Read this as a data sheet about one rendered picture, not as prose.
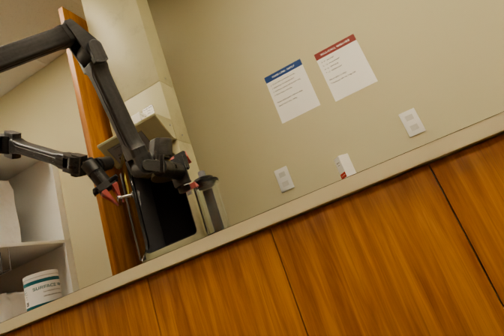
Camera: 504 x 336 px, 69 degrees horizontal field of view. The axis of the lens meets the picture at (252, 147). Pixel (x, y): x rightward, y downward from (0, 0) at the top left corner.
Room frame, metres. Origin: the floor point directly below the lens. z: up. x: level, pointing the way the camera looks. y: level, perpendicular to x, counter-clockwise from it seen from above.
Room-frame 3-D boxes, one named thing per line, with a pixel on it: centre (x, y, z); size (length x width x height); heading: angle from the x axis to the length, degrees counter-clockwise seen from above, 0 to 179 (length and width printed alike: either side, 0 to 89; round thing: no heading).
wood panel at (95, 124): (1.69, 0.60, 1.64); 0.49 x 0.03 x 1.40; 162
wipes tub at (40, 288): (1.53, 1.03, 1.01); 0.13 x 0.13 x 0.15
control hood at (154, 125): (1.42, 0.46, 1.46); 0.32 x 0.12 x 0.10; 72
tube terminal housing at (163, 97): (1.59, 0.40, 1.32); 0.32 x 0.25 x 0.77; 72
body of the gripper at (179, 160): (1.18, 0.27, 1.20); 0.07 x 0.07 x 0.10; 72
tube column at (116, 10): (1.59, 0.40, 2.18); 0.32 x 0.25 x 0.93; 72
